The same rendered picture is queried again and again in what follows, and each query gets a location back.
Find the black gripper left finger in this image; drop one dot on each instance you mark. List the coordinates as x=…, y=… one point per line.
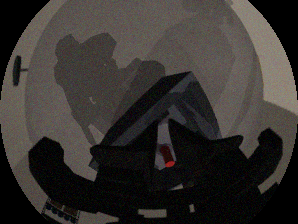
x=138, y=155

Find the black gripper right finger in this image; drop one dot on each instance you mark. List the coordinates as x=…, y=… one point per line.
x=193, y=151

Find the red peg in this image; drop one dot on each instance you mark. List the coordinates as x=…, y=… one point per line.
x=168, y=158

